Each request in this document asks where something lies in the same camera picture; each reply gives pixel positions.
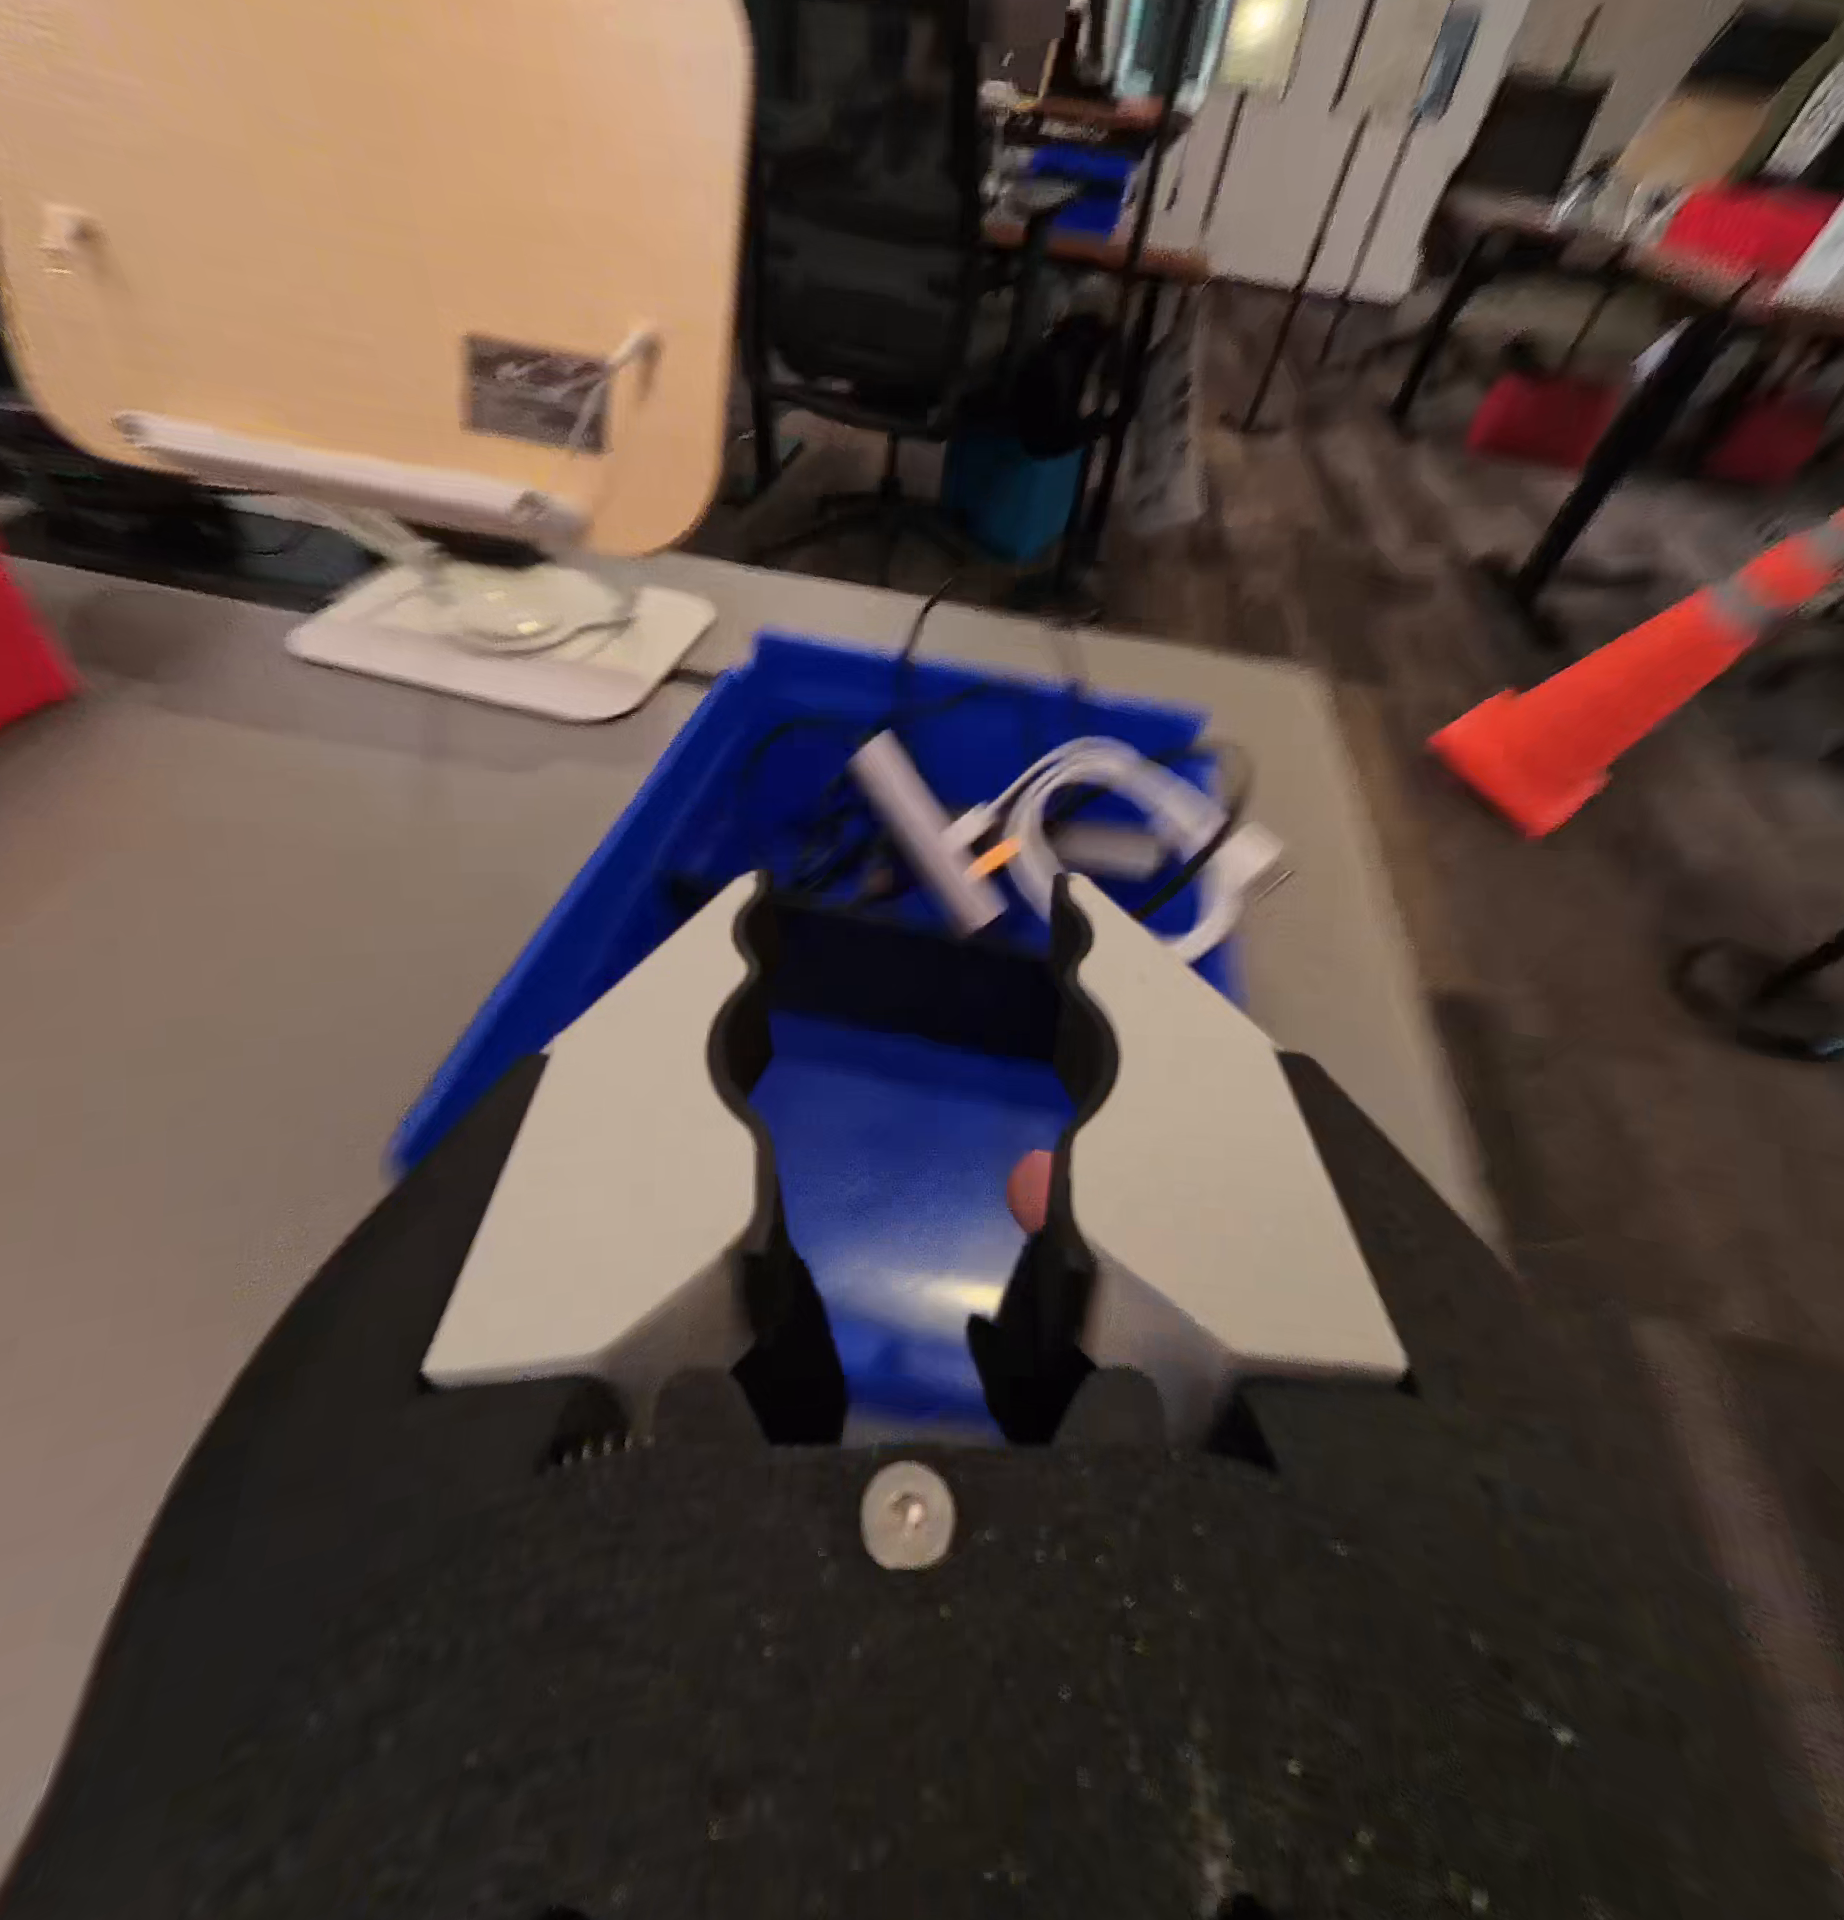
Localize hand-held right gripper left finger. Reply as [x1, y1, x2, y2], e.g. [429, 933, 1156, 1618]
[418, 872, 853, 1446]

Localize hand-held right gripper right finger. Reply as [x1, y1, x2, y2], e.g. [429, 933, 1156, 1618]
[964, 873, 1414, 1446]

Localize blue storage bin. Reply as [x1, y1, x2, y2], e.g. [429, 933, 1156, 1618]
[386, 629, 1259, 1446]

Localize black cable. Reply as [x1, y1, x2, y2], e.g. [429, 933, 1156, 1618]
[1133, 741, 1259, 919]
[679, 575, 1105, 918]

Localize white cable orange plugs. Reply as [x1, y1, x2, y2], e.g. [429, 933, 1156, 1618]
[936, 734, 1292, 966]

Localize grey USB hub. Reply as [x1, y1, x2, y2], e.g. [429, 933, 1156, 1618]
[847, 738, 1010, 935]

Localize grey desk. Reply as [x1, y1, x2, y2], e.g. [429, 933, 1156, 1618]
[0, 552, 1517, 1920]

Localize black bin divider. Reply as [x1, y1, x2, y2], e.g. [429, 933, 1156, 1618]
[765, 899, 1067, 1060]

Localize orange traffic cone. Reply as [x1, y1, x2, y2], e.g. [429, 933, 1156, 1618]
[1425, 479, 1844, 840]

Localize small blue container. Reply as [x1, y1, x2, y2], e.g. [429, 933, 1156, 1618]
[941, 432, 1092, 563]

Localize red storage bin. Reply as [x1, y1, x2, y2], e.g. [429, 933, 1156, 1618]
[0, 486, 83, 749]
[1467, 371, 1623, 467]
[1665, 182, 1840, 279]

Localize wooden book stand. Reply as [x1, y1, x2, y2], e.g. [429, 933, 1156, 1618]
[0, 0, 755, 725]

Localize black office chair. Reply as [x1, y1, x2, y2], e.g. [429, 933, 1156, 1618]
[742, 0, 1044, 451]

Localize background table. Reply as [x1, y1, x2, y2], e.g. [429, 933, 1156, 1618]
[1386, 185, 1844, 451]

